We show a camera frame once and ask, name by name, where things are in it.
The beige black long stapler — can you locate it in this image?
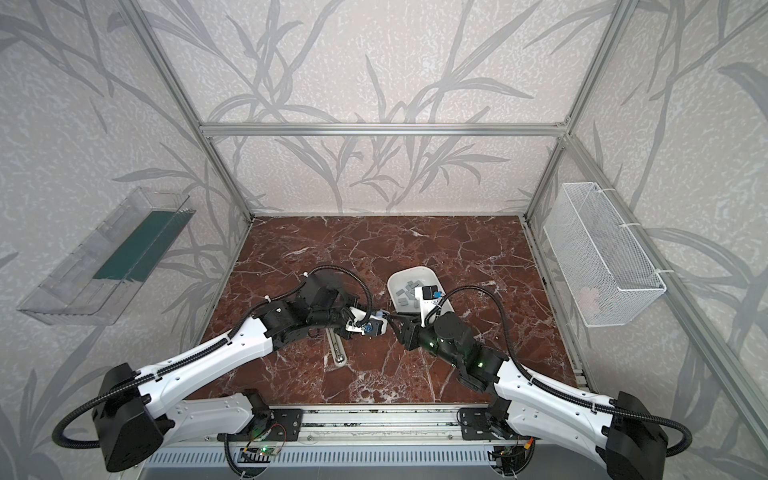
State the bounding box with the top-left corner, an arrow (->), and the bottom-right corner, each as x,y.
325,329 -> 348,367

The white oval tray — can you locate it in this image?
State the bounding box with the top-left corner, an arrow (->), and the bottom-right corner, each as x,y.
387,266 -> 454,327

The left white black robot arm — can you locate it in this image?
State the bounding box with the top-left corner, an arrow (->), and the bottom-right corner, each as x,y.
51,265 -> 387,472

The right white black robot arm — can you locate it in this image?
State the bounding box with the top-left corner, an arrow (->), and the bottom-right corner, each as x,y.
390,285 -> 693,479

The pink object in basket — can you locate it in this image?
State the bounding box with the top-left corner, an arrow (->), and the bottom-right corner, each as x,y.
577,287 -> 601,314

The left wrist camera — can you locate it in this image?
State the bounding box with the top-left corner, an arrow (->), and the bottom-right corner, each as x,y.
345,307 -> 389,337

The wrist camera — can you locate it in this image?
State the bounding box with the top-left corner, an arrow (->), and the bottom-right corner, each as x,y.
414,285 -> 443,328
345,307 -> 389,337

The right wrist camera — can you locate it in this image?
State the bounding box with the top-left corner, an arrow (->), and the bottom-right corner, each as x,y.
414,285 -> 443,328

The white wire mesh basket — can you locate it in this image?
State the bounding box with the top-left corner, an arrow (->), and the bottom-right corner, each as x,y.
544,182 -> 667,328

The clear plastic wall bin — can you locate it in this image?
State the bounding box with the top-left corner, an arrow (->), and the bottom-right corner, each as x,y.
18,187 -> 196,326

